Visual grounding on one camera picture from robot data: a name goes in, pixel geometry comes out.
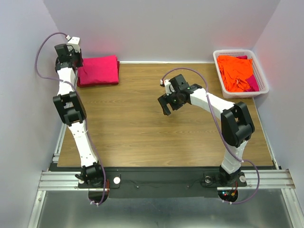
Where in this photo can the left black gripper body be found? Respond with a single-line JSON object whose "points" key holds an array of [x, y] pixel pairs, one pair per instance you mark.
{"points": [[77, 61]]}

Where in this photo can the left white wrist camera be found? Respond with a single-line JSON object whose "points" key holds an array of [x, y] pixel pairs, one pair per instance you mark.
{"points": [[74, 42]]}

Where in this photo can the aluminium rail frame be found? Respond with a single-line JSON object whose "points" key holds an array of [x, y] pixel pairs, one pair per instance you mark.
{"points": [[129, 129]]}

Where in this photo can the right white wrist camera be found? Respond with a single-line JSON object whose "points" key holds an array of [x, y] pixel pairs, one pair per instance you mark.
{"points": [[167, 85]]}

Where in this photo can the folded dark red t shirt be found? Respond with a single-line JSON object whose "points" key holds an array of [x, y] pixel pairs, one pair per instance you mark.
{"points": [[99, 83]]}

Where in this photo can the magenta t shirt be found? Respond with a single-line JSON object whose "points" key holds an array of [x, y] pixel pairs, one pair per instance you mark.
{"points": [[99, 70]]}

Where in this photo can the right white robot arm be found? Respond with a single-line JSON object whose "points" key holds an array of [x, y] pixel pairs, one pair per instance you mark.
{"points": [[232, 120]]}

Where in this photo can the orange t shirt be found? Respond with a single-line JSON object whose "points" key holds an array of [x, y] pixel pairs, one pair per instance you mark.
{"points": [[235, 72]]}

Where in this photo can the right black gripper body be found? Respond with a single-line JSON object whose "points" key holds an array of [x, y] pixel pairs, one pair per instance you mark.
{"points": [[169, 102]]}

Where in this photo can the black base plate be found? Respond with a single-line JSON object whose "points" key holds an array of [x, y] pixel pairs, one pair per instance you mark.
{"points": [[168, 182]]}

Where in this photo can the dark pink t shirt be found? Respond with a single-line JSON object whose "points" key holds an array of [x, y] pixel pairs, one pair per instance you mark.
{"points": [[253, 83]]}

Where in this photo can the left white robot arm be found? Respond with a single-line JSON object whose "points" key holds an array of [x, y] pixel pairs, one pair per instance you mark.
{"points": [[72, 113]]}

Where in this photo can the white plastic basket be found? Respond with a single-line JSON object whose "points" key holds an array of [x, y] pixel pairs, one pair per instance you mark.
{"points": [[259, 76]]}

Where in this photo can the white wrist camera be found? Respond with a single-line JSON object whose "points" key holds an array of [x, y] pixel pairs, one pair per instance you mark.
{"points": [[167, 85], [74, 42]]}

